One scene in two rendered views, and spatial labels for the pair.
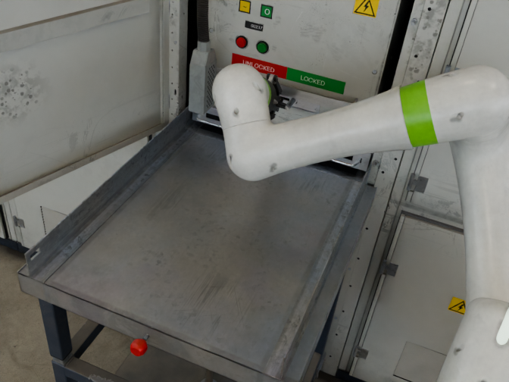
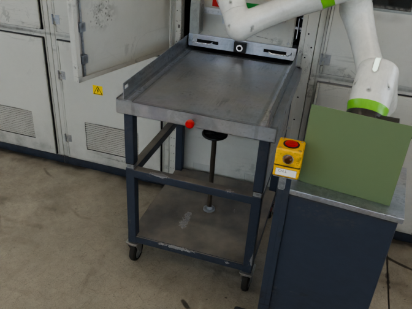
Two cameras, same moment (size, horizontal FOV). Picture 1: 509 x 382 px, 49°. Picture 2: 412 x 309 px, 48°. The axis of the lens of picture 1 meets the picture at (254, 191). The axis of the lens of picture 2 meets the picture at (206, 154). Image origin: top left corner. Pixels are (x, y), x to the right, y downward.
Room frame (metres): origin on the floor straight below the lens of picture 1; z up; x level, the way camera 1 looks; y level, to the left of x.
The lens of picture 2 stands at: (-0.82, 0.19, 1.56)
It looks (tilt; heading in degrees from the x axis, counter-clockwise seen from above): 30 degrees down; 357
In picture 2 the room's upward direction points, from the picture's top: 4 degrees clockwise
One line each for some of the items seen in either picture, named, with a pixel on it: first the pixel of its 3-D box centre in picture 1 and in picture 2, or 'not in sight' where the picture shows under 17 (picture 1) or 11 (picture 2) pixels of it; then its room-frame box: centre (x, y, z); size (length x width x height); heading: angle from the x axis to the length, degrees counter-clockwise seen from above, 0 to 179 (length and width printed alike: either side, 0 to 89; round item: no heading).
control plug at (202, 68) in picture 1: (203, 79); (197, 13); (1.38, 0.17, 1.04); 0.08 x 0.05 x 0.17; 162
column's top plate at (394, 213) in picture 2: not in sight; (346, 179); (0.46, -0.35, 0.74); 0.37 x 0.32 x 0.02; 67
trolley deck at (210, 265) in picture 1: (220, 233); (218, 87); (1.01, 0.07, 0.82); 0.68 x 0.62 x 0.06; 162
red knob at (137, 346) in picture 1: (141, 343); (190, 122); (0.67, 0.18, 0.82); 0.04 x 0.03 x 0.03; 162
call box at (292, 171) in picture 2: not in sight; (289, 158); (0.39, -0.12, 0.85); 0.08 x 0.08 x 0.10; 72
